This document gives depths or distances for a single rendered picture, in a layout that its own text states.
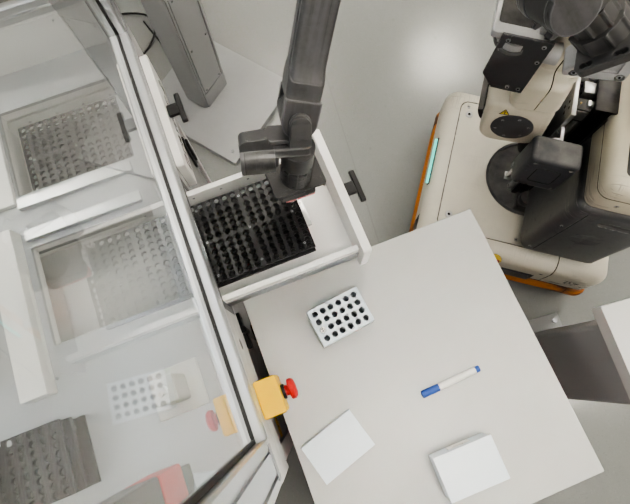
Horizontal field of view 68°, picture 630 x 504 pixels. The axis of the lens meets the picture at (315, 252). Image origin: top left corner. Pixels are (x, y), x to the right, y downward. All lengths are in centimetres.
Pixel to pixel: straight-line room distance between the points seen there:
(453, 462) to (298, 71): 78
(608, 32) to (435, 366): 68
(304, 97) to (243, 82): 147
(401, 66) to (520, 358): 152
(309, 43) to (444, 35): 175
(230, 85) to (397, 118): 74
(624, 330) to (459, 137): 90
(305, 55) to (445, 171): 111
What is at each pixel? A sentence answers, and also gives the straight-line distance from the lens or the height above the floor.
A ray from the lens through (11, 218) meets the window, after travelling 34.
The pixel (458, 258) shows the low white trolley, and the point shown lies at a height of 76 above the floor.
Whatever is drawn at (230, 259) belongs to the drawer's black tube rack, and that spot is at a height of 90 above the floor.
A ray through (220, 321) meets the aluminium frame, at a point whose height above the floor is 99.
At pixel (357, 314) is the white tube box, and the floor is 80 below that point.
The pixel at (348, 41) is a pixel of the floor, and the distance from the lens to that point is 234.
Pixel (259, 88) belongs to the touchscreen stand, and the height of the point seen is 4.
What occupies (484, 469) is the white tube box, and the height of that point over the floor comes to 81.
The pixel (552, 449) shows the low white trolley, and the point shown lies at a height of 76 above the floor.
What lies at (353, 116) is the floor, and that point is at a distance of 212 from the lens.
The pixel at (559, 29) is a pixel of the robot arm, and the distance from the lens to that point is 82.
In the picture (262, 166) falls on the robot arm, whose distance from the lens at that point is 78.
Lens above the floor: 181
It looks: 75 degrees down
